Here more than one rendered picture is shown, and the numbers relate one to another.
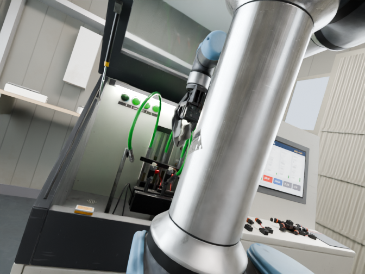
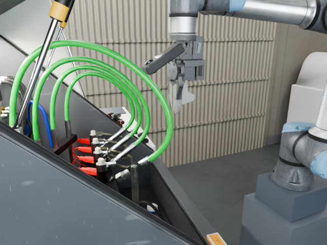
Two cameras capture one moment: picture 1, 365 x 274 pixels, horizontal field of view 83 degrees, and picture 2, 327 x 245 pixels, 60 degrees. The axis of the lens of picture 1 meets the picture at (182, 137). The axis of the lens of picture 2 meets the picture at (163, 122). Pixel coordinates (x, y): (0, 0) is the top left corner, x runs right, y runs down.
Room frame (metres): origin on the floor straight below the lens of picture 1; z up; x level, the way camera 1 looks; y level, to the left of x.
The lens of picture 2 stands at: (0.74, 0.78, 1.44)
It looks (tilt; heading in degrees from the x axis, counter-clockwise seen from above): 18 degrees down; 271
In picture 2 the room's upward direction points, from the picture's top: straight up
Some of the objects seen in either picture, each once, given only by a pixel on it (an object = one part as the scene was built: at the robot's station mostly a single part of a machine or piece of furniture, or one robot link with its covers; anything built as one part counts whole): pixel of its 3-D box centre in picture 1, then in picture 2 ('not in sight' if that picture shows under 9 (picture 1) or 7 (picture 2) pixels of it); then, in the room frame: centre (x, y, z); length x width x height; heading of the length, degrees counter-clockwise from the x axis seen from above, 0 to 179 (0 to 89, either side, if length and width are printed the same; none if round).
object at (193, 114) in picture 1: (192, 104); (184, 58); (0.70, 0.00, 1.37); 0.09 x 0.08 x 0.12; 19
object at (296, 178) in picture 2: not in sight; (294, 168); (0.27, -0.19, 0.95); 0.15 x 0.15 x 0.10
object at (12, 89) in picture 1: (28, 93); not in sight; (2.18, 1.70, 1.24); 0.38 x 0.36 x 0.09; 116
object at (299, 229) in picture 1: (293, 226); (114, 117); (1.02, -0.66, 1.01); 0.23 x 0.11 x 0.06; 109
